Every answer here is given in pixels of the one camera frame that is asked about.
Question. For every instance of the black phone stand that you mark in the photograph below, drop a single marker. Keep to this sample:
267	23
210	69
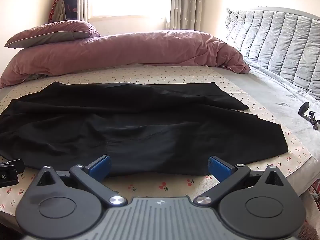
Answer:
311	116

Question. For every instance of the grey star print curtain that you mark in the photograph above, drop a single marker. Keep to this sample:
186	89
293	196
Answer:
182	5
83	0

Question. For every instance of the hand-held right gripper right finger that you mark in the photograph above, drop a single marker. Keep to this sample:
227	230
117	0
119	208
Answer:
220	168

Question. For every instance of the grey quilted headboard cover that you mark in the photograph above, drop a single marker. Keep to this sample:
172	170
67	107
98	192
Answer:
275	42

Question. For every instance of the pink pillow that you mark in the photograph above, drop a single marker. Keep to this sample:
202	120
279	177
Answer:
50	33

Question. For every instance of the black pants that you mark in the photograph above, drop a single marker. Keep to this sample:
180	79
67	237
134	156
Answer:
125	130

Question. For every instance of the red box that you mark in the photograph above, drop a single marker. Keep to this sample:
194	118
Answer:
315	188

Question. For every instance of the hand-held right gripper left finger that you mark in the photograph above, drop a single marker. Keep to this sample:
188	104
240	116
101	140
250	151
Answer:
100	168

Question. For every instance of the dark hanging jacket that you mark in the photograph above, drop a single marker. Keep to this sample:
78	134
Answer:
70	0

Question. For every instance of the red floral hanging garment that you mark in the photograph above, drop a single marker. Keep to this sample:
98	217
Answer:
53	10

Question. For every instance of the cherry print bed sheet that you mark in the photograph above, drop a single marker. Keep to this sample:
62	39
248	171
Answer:
162	185

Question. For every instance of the pink duvet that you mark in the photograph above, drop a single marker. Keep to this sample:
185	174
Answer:
137	50

